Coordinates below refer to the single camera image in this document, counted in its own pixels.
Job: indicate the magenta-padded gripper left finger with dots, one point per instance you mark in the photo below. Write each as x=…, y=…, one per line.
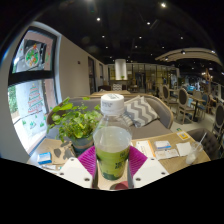
x=75, y=171

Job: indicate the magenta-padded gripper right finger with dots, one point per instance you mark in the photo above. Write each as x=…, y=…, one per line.
x=150, y=171

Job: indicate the clear bottle with green label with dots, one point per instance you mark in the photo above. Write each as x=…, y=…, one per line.
x=112, y=160

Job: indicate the white box with blue top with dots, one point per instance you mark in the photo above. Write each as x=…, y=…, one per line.
x=162, y=145

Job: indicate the blue and white small box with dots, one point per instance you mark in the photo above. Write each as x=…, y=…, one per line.
x=44, y=158

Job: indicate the white paper sheet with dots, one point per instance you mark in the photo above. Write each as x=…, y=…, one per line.
x=183, y=149

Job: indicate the grey curved sofa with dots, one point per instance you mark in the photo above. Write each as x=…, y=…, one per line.
x=156, y=126

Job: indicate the clear plastic cup with straw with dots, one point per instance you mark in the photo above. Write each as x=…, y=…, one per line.
x=193, y=153

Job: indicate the green potted plant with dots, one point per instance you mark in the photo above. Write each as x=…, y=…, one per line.
x=76, y=123

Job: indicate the yellow card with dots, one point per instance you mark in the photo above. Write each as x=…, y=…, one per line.
x=183, y=135

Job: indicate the grey zigzag cushion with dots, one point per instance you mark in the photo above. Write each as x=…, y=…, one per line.
x=141, y=111

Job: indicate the dark tufted armchair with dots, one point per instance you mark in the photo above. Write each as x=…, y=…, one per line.
x=206, y=141

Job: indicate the group of dining chairs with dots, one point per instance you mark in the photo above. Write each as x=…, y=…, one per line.
x=183, y=100

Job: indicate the arched window with decals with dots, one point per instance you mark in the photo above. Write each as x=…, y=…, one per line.
x=31, y=90

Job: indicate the white round pillar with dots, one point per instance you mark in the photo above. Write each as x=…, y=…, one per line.
x=120, y=69

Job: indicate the group of ceiling lights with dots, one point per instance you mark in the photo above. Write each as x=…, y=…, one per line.
x=163, y=5

